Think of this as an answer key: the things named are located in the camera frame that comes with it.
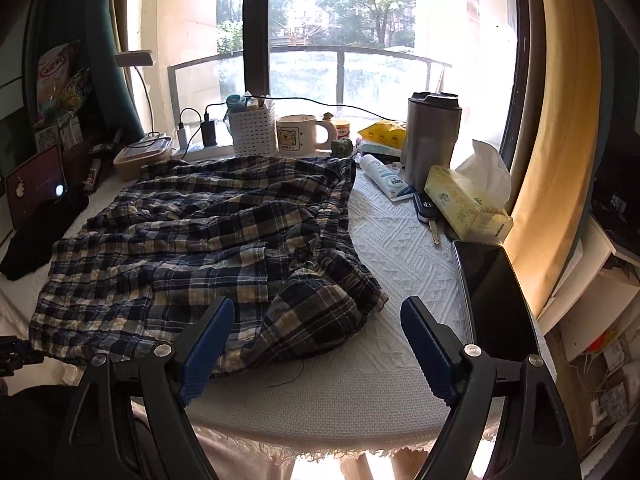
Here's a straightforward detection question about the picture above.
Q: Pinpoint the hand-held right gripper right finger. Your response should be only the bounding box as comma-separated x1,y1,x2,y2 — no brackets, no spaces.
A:
399,295,584,480

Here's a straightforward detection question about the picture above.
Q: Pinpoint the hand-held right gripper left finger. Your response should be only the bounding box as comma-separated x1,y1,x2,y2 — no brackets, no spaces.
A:
54,296,236,480

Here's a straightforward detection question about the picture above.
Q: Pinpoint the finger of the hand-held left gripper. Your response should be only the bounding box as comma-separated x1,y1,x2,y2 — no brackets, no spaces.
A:
0,337,46,377

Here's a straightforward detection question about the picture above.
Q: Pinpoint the plaid flannel shirt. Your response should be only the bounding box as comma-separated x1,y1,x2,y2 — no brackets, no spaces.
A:
28,155,390,379

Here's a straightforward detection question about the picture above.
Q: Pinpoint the black tablet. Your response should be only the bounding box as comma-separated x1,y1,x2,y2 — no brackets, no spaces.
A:
452,239,542,352

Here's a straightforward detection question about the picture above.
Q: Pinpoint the white textured tablecloth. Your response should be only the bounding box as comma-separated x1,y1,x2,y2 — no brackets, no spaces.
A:
0,157,557,463

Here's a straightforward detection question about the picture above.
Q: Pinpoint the black cloth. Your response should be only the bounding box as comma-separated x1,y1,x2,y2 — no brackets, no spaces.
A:
0,192,90,281

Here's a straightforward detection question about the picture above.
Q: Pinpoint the black car key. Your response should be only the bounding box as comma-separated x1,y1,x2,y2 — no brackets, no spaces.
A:
412,190,444,247

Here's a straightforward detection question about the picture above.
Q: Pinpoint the yellow tissue box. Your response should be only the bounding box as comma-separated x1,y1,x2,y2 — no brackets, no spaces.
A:
423,139,515,242

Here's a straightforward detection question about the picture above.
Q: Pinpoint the red laptop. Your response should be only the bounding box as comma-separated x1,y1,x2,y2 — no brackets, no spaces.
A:
4,144,69,231

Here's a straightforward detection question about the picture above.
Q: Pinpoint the cluttered white shelf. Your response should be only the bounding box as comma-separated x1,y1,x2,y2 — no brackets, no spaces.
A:
537,210,640,441

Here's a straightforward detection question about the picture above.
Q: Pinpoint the white power strip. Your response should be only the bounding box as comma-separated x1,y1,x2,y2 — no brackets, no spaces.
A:
140,132,237,162

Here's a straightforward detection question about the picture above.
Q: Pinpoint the lidded food container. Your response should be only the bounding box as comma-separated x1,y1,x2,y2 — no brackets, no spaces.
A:
112,138,174,181

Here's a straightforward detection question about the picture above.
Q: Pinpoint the wet wipes pack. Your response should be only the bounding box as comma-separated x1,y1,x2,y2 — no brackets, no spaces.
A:
357,142,404,159

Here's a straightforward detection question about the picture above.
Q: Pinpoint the steel tumbler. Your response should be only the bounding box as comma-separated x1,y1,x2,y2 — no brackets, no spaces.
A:
402,91,461,189

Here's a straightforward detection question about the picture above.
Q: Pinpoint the white perforated basket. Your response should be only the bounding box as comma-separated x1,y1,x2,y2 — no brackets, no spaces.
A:
228,107,279,158

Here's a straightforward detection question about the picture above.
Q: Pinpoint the small white bear box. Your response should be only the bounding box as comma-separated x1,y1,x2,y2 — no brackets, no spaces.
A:
36,125,61,151

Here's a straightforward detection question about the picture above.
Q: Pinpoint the small green ornament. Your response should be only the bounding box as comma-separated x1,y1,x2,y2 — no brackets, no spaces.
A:
329,138,357,160

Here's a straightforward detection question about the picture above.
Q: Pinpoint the yellow packet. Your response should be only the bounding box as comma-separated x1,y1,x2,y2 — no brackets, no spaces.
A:
357,118,407,149

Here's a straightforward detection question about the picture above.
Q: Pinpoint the cream bear mug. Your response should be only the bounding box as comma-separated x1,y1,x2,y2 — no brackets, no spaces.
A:
275,114,339,157

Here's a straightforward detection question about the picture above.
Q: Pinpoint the small white green box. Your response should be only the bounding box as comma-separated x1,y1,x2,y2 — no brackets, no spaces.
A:
58,112,84,149

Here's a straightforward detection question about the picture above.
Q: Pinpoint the yellow curtain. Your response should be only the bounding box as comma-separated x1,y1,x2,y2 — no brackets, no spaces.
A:
499,0,603,322

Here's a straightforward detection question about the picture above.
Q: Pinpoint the green snack bag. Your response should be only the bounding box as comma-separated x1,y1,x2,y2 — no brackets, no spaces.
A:
64,67,94,112

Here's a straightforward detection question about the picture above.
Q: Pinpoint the pink snack bag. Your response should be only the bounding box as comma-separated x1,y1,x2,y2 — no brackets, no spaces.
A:
34,40,84,113

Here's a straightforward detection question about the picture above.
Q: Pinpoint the white desk lamp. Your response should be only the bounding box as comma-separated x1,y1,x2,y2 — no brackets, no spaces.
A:
114,49,157,137

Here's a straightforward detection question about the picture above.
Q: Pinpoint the balcony railing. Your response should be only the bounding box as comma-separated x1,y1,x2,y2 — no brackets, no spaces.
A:
167,44,454,112

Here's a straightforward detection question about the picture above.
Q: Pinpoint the teal curtain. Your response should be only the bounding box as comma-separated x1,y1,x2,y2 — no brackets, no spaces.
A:
22,0,147,137

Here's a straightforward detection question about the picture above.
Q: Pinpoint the short black cable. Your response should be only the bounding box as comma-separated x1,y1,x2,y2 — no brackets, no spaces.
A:
178,107,203,161

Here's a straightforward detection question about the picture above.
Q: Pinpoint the long black cable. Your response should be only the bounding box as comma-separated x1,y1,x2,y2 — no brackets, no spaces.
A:
203,93,417,122

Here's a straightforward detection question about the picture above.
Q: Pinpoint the dark window frame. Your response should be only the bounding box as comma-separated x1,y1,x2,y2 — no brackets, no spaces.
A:
242,0,271,99

